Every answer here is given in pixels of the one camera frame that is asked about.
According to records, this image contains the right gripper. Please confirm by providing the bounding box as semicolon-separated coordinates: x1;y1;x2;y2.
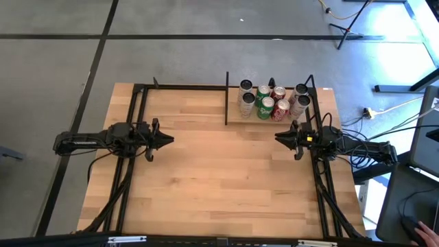
275;119;341;161

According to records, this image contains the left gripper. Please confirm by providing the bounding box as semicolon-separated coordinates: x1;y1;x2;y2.
115;118;174;162

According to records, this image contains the white Celsius can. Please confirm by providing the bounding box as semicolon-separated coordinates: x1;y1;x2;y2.
287;94;311;121
237;79;254;100
287;83;309;104
239;91;257;119

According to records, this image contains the red Coca-Cola can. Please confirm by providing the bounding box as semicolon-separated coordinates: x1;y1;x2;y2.
270;98;291;123
270;85;287;102

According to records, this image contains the green Sprite can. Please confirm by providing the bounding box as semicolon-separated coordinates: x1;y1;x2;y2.
257;96;276;121
255;84;272;104

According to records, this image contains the black desk leg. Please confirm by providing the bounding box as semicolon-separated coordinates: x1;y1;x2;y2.
373;67;439;94

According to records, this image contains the dark grey desk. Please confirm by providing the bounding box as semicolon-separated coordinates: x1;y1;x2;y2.
375;162;439;245

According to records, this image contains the black tripod stand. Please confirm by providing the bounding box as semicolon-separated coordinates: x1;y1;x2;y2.
328;0;373;51

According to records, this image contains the computer monitor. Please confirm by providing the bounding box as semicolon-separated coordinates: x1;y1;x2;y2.
409;85;439;178

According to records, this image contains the black computer mouse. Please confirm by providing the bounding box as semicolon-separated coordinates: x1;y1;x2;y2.
401;216;426;246

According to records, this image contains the grey chair leg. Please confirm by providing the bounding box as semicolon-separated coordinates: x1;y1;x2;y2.
0;145;25;162

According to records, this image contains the person's hand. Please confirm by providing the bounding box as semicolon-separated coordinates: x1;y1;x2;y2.
410;221;439;247

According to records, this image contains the black aluminium rig frame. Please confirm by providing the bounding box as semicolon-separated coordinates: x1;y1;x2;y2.
77;73;370;241

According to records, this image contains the black cable bundle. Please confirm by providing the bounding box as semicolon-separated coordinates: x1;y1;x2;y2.
342;116;378;171

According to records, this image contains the silver metal bracket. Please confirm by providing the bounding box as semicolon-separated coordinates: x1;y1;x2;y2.
297;239;339;247
108;235;147;244

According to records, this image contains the yellow power cable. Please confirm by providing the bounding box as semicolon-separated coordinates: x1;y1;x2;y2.
318;0;371;21

